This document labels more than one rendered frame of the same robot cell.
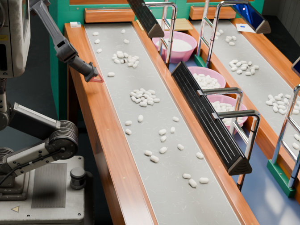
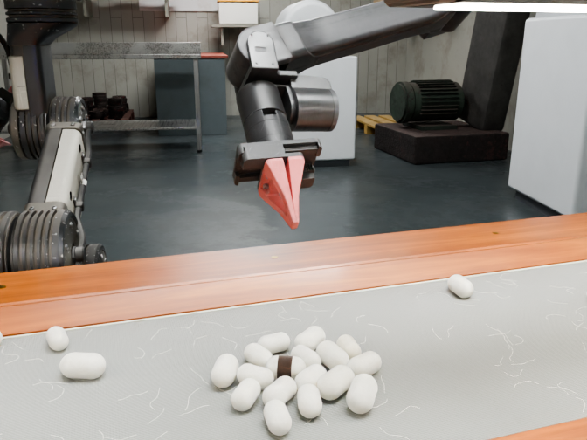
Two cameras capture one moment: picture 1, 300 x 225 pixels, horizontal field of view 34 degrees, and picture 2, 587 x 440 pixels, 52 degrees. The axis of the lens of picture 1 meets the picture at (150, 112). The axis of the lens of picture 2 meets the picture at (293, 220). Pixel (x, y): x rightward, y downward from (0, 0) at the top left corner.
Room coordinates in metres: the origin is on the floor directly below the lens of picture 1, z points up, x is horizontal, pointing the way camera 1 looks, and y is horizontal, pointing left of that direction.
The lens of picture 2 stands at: (2.06, -0.41, 1.02)
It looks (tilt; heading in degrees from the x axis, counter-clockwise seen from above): 17 degrees down; 91
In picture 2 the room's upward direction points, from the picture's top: straight up
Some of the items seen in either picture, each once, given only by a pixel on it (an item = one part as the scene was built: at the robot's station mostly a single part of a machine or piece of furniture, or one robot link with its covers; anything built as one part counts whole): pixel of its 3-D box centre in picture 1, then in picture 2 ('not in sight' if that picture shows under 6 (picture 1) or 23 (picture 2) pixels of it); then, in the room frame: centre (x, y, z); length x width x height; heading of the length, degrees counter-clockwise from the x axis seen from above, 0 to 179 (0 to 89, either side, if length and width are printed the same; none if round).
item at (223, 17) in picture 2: not in sight; (237, 12); (1.14, 7.71, 1.35); 0.52 x 0.43 x 0.29; 10
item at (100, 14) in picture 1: (109, 14); not in sight; (2.82, 0.31, 0.83); 0.30 x 0.06 x 0.07; 109
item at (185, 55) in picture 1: (173, 47); not in sight; (2.67, -0.10, 0.72); 0.27 x 0.27 x 0.10
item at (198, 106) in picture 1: (207, 110); not in sight; (1.51, -0.21, 1.08); 0.62 x 0.08 x 0.07; 19
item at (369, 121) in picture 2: not in sight; (402, 127); (3.14, 6.49, 0.06); 1.35 x 0.93 x 0.12; 100
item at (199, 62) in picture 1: (220, 33); not in sight; (2.57, -0.34, 0.90); 0.20 x 0.19 x 0.45; 19
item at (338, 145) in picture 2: not in sight; (310, 84); (2.08, 4.75, 0.66); 0.74 x 0.62 x 1.32; 8
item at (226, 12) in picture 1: (213, 12); not in sight; (3.04, -0.33, 0.83); 0.30 x 0.06 x 0.07; 109
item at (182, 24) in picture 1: (164, 24); not in sight; (2.88, -0.03, 0.77); 0.33 x 0.15 x 0.01; 109
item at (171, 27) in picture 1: (152, 35); not in sight; (2.44, 0.03, 0.90); 0.20 x 0.19 x 0.45; 19
